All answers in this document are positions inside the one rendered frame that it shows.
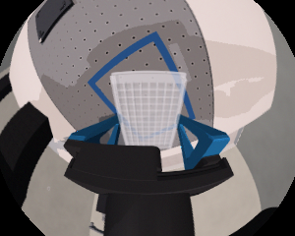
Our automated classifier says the blue tape outline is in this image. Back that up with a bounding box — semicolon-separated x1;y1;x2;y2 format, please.
88;31;196;120

